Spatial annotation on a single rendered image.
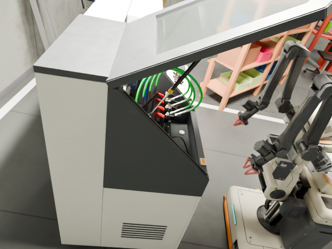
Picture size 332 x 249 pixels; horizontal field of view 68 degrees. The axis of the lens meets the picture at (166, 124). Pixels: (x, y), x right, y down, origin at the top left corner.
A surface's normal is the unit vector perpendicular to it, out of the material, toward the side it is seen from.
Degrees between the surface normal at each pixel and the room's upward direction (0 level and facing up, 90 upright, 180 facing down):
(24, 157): 0
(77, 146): 90
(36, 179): 0
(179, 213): 90
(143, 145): 90
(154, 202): 90
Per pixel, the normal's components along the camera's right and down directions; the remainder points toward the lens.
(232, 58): -0.68, 0.35
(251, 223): 0.18, -0.77
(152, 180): 0.03, 0.62
